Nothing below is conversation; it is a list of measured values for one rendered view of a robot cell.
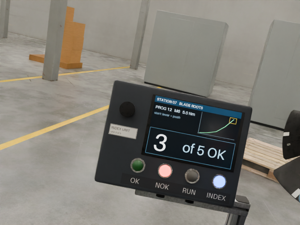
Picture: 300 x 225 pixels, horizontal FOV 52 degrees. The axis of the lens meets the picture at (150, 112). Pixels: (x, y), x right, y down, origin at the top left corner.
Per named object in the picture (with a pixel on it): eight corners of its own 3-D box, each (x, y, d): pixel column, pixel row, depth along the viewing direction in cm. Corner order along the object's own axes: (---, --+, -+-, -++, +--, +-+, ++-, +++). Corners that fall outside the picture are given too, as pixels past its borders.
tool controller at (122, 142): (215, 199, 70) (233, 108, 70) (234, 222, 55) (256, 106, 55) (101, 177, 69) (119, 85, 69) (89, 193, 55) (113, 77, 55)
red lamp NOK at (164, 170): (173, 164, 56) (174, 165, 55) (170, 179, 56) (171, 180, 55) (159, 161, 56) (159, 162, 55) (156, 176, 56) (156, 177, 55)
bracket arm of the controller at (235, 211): (243, 209, 67) (247, 197, 66) (247, 217, 64) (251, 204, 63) (135, 188, 67) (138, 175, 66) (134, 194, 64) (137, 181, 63)
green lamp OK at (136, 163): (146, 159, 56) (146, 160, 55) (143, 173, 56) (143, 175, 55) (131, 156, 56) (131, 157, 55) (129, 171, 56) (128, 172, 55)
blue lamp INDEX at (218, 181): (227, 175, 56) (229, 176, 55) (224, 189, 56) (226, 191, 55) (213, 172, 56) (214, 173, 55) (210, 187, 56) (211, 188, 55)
